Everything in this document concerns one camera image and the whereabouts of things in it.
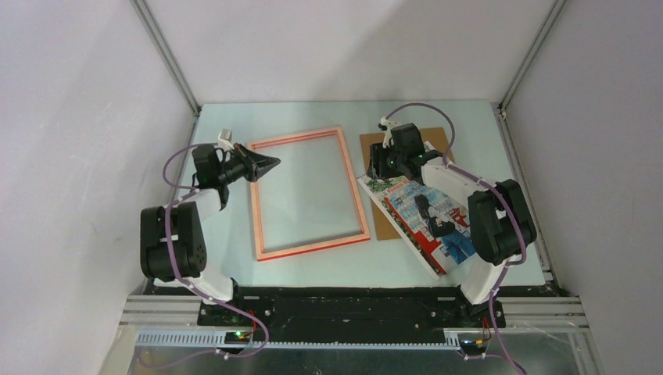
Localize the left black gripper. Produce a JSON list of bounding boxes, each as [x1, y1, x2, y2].
[[217, 144, 281, 185]]

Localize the clear acrylic sheet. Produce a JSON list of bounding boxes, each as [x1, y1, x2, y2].
[[257, 135, 363, 253]]

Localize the colourful printed photo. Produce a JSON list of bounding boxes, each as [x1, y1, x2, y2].
[[357, 174, 476, 279]]

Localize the orange wooden picture frame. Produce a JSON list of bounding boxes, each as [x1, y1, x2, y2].
[[249, 127, 371, 262]]

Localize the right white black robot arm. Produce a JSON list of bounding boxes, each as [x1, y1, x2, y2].
[[361, 118, 536, 327]]

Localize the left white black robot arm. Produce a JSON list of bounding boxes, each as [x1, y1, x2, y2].
[[140, 141, 281, 326]]

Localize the brown cardboard backing board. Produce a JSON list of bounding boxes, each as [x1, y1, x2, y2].
[[359, 127, 449, 241]]

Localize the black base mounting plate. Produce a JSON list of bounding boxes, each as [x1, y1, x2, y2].
[[197, 286, 506, 345]]

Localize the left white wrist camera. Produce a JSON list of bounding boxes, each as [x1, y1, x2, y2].
[[217, 129, 234, 151]]

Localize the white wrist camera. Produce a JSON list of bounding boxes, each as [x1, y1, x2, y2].
[[217, 129, 234, 151], [378, 116, 402, 148]]

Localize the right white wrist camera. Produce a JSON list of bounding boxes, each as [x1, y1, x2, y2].
[[378, 116, 402, 148]]

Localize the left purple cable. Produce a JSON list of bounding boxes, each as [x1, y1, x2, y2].
[[162, 144, 271, 359]]

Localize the purple cable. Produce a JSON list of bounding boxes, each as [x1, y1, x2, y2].
[[385, 102, 529, 375], [162, 144, 271, 359]]

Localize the aluminium front rail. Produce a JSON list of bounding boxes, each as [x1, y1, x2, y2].
[[120, 295, 590, 350]]

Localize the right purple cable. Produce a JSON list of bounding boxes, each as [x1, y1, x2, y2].
[[385, 102, 529, 375]]

